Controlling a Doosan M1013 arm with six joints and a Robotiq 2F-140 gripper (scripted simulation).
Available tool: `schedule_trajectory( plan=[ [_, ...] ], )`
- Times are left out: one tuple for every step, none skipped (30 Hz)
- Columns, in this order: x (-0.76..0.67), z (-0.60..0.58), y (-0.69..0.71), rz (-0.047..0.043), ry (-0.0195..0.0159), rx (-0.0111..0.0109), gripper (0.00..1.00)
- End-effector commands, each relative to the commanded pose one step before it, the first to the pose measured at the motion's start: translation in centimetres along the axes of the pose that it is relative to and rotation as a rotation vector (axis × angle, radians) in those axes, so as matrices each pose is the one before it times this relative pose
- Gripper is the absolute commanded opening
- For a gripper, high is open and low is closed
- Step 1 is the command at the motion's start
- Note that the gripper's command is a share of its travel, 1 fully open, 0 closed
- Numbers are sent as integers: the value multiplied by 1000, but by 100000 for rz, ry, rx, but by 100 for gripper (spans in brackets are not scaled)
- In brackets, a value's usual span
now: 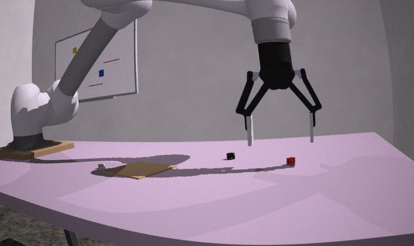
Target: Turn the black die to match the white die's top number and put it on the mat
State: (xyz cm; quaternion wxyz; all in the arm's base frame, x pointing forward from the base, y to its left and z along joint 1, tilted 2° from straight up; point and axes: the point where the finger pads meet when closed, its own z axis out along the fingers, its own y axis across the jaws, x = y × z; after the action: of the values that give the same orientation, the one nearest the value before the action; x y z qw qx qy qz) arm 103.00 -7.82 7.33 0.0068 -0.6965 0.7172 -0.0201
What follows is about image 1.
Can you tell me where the red die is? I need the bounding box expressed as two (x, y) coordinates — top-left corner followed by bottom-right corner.
(287, 157), (295, 166)

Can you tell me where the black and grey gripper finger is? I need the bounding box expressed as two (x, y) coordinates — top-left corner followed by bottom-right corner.
(280, 69), (322, 142)
(236, 71), (274, 146)

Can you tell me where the tan square mat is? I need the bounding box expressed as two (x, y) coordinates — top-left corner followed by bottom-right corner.
(103, 161), (177, 180)

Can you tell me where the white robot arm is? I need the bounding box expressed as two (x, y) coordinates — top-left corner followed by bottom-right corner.
(6, 0), (296, 152)

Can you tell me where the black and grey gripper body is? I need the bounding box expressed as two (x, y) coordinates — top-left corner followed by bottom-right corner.
(258, 42), (295, 90)

